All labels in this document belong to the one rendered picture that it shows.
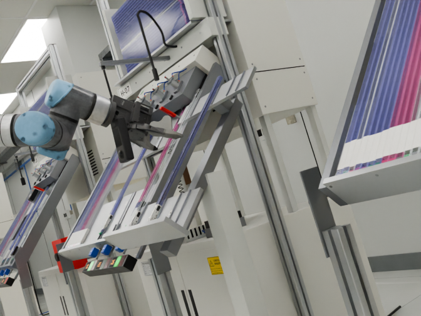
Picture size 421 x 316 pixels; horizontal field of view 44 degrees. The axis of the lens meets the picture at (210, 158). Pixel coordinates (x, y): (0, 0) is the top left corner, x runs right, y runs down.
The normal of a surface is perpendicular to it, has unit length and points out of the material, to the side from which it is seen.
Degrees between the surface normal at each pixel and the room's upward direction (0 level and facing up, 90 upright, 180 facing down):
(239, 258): 90
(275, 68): 90
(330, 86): 90
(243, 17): 90
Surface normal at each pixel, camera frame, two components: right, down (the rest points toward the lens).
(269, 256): 0.56, -0.23
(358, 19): -0.78, 0.19
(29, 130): -0.02, -0.07
